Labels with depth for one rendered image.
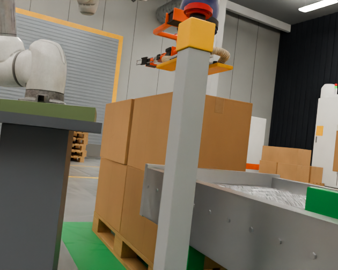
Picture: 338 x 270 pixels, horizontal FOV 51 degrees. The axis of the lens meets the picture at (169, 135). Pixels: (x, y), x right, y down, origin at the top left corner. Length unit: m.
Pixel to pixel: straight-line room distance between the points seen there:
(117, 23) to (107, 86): 2.11
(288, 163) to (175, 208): 8.03
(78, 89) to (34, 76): 9.81
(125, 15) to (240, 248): 11.77
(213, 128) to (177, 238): 0.89
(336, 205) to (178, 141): 0.36
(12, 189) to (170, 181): 0.81
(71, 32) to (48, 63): 10.00
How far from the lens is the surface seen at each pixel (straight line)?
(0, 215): 1.53
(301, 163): 8.75
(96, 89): 11.52
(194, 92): 0.84
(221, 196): 0.97
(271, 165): 9.12
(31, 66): 1.56
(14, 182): 1.50
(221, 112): 1.69
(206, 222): 1.03
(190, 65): 0.84
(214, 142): 1.67
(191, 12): 0.89
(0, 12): 1.68
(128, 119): 2.15
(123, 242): 2.12
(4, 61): 1.63
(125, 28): 12.34
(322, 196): 0.87
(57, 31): 11.43
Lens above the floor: 0.70
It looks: 1 degrees up
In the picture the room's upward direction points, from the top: 6 degrees clockwise
